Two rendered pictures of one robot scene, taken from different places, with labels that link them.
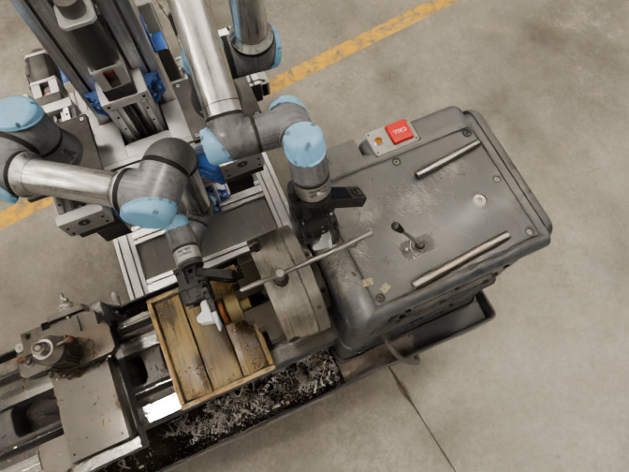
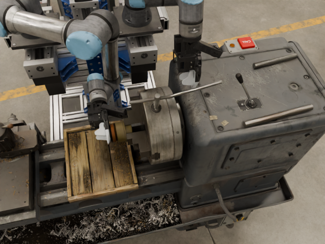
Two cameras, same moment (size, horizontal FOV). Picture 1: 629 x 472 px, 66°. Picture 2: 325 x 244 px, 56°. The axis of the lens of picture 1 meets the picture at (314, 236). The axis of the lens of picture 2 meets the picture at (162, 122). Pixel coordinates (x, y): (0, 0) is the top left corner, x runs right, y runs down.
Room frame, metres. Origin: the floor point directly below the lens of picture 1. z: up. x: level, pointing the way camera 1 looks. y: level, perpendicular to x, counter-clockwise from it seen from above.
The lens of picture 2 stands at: (-0.36, -0.02, 2.17)
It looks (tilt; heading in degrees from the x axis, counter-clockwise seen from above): 56 degrees down; 7
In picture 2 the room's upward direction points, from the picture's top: 4 degrees clockwise
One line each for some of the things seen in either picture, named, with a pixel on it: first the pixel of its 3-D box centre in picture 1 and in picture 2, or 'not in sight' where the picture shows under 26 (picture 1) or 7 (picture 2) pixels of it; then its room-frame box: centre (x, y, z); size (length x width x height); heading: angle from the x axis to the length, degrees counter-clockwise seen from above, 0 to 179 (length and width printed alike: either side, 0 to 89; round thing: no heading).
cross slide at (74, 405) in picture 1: (83, 377); (10, 164); (0.10, 0.68, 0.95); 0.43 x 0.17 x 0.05; 23
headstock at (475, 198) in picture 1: (406, 228); (241, 109); (0.51, -0.27, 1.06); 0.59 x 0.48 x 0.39; 113
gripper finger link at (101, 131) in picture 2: (207, 317); (102, 132); (0.25, 0.30, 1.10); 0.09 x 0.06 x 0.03; 23
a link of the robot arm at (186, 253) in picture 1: (187, 258); (97, 99); (0.42, 0.36, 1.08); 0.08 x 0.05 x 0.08; 113
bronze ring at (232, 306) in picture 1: (234, 306); (121, 131); (0.28, 0.22, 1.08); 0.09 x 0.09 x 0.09; 23
